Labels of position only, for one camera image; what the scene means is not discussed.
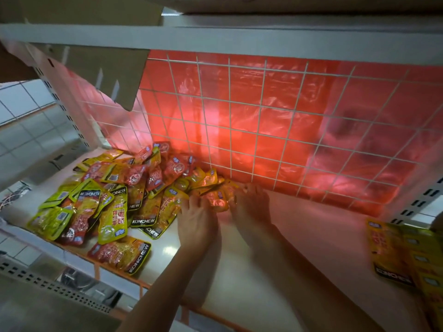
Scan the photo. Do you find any pile of mixed snack packets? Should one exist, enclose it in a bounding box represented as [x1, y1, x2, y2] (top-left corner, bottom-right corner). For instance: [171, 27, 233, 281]
[27, 141, 243, 276]

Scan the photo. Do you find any white metal shelf board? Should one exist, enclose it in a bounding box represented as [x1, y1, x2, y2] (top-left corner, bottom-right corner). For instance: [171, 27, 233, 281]
[0, 14, 443, 68]

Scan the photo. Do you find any stack of yellow snack packets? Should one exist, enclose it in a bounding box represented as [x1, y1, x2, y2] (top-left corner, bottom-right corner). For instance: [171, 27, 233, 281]
[366, 218, 443, 332]

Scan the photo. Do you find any white wire grid panel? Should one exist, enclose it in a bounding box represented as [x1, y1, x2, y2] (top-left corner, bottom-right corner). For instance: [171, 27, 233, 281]
[78, 52, 443, 218]

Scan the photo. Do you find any person's left forearm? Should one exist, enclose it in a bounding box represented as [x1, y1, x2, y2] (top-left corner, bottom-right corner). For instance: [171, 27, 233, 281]
[117, 246, 222, 332]

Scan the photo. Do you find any grey perforated shelf edge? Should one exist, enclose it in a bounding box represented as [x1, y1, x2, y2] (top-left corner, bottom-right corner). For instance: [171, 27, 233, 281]
[0, 258, 116, 315]

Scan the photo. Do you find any orange snack packet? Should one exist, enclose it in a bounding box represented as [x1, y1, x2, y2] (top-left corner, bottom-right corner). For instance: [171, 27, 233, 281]
[204, 189, 232, 213]

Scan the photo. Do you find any person's left hand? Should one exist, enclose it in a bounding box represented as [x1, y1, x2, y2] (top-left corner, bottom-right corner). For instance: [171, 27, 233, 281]
[177, 195, 221, 253]

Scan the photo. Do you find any person's right hand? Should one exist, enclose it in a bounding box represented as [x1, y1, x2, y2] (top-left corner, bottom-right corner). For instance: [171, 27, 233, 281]
[229, 183, 275, 240]

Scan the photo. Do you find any brown cardboard box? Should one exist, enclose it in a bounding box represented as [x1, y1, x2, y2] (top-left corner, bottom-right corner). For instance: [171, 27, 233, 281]
[0, 0, 164, 27]

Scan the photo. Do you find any person's right forearm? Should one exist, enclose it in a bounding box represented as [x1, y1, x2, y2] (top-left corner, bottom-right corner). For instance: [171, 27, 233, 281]
[246, 229, 385, 332]

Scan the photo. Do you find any white perforated shelf upright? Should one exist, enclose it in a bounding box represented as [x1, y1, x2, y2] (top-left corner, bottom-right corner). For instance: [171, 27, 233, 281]
[390, 181, 443, 226]
[24, 41, 102, 150]

